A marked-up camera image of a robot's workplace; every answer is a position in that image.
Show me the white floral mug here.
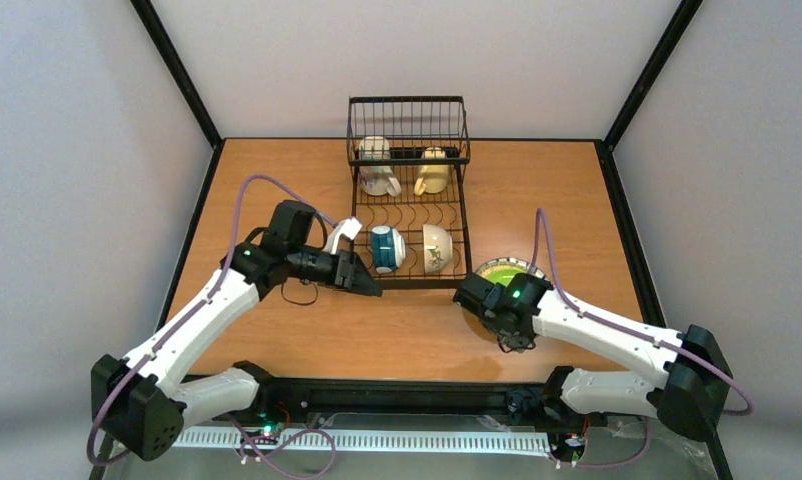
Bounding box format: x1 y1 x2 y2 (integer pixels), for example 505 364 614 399
357 136 402 197

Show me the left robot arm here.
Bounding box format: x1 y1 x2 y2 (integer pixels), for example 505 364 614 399
90 200 382 461

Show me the white slotted cable duct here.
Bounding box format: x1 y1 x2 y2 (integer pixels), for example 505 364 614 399
173 426 550 457

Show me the white black striped plate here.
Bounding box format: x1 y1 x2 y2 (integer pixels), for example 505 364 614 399
475 257 546 279

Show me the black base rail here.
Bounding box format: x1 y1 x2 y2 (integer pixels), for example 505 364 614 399
185 374 710 425

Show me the black wire dish rack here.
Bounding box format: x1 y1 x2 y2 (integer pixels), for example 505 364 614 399
346 95 472 290

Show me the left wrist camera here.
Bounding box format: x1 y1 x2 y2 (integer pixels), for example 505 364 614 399
323 217 362 254

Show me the yellow mug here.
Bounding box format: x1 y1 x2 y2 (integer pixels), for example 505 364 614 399
414 147 451 196

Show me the dark teal spotted bowl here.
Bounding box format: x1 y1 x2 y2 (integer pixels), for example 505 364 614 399
370 225 406 275

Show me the black enclosure frame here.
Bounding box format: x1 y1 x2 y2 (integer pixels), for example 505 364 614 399
89 0 734 480

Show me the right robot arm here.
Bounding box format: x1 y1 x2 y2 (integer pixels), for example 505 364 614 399
453 273 732 442

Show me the white bowl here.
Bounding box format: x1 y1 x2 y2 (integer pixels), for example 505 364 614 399
422 224 453 274

